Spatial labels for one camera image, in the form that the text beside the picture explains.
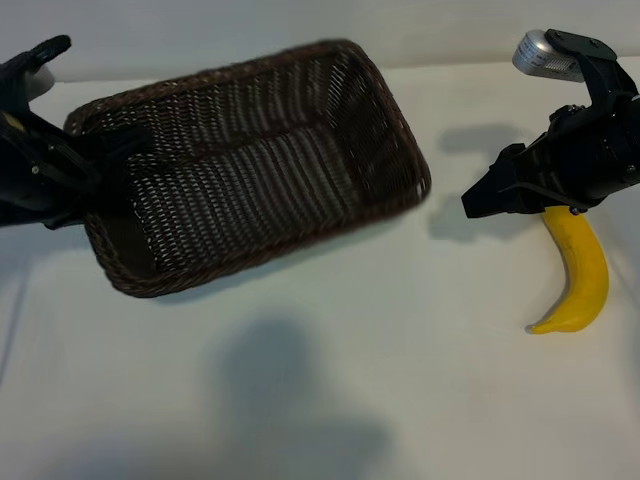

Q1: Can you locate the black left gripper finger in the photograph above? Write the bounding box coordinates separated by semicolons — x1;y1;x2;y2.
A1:
87;127;156;174

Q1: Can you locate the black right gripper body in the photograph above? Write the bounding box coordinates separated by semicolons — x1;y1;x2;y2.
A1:
519;93;640;213

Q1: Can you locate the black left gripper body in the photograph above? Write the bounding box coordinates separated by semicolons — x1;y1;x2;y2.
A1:
0;107;104;231

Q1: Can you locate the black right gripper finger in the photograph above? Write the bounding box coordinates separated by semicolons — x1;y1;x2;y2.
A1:
461;176;546;219
488;143;527;188

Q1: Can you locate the yellow banana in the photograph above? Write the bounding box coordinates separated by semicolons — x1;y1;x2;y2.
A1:
524;205;610;335

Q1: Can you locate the dark brown wicker basket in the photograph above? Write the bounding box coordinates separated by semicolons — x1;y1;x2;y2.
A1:
63;38;432;300

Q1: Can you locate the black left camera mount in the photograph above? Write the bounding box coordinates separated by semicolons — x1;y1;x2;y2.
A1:
0;54;39;126

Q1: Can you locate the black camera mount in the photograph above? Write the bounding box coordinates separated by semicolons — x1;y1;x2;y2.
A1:
543;28;640;109
0;54;39;126

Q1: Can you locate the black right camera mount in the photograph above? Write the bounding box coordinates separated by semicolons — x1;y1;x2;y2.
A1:
543;28;640;109

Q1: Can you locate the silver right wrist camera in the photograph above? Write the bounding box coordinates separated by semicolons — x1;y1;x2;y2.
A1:
512;28;586;84

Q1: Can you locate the black braided cable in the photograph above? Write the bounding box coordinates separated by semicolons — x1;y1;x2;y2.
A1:
0;34;72;81

